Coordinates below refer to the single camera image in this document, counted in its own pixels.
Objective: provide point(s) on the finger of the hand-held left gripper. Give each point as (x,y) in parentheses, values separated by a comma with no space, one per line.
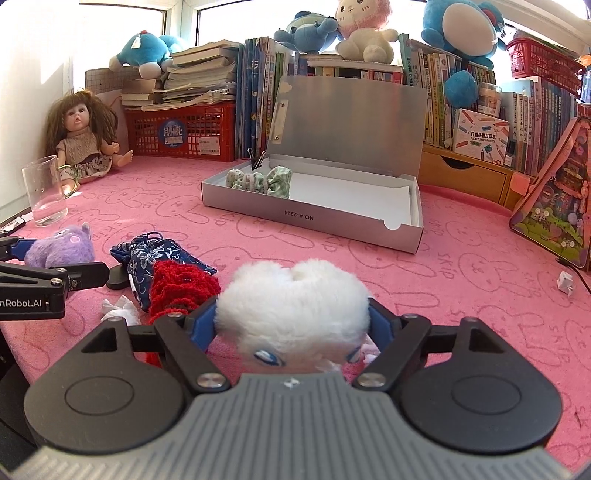
(69,276)
(19,249)

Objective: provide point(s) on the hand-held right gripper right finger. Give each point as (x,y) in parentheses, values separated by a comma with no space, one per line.
(379,325)

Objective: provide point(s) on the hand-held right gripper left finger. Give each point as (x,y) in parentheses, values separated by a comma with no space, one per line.
(199,325)

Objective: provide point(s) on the purple plush toy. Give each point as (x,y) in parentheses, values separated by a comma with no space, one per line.
(60,247)

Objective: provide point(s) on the white tissue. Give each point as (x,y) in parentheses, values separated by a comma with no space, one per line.
(117,314)

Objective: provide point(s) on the blue floral cloth pouch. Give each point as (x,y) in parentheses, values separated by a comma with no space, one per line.
(147,258)

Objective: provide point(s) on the white fluffy plush toy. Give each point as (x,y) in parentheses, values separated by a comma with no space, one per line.
(291,304)

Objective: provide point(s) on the grey file box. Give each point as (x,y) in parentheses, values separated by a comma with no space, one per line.
(351,120)

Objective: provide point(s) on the red knitted yarn piece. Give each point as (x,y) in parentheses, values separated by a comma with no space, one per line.
(180,286)

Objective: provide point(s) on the small black round object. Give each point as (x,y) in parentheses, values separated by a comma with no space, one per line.
(118,278)

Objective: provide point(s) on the clear glass cup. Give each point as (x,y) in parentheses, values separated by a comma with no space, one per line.
(44,203)

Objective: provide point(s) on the pink rabbit-print mat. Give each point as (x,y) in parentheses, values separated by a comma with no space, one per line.
(461,286)

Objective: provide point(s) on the brown-haired doll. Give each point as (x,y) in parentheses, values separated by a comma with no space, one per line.
(81,138)

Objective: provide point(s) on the green floral scrunchie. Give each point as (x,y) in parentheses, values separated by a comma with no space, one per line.
(234,179)

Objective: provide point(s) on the striped scrunchie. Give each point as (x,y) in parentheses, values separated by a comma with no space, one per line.
(253,182)

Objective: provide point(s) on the red basket with blue label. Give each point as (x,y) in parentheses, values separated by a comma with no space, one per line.
(143,134)

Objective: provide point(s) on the green checked scrunchie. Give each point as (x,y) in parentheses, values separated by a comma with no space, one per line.
(278,182)

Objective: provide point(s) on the wooden drawer shelf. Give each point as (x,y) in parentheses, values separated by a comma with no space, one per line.
(461,177)

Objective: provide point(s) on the black binder clip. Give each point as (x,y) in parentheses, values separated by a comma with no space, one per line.
(257,161)

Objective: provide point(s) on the grey grid cutting mat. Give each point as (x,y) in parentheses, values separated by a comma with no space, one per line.
(99,81)

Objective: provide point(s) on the small folded white paper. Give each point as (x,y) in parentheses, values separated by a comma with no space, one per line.
(565,282)

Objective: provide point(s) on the white printed cardboard box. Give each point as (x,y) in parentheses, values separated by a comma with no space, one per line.
(480,136)

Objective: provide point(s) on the pink toy board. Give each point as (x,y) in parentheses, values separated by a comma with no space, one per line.
(558,194)

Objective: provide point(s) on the blue and white cat plush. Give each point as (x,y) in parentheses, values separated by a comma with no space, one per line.
(143,50)

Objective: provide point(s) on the stack of worn books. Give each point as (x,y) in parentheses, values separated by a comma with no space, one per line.
(198,74)

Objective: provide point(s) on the row of thin blue books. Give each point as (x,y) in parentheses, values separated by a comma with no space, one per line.
(258,92)

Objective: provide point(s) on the round lidded jar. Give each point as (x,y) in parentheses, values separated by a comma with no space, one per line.
(489,99)

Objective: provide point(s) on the row of small books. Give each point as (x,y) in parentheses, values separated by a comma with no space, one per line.
(351,71)

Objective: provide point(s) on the row of upright colourful books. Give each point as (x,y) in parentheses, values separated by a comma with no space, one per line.
(540,124)

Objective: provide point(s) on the pink and white lamb plush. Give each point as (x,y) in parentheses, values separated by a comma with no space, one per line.
(364,41)

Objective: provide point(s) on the blue dinosaur plush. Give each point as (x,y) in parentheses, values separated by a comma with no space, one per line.
(307,34)

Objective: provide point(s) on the red plastic mesh basket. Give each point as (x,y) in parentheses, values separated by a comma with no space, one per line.
(545,64)

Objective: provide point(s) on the large blue round plush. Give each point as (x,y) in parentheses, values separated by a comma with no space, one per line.
(461,27)

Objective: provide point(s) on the blue bottle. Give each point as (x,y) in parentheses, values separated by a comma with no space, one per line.
(586,83)

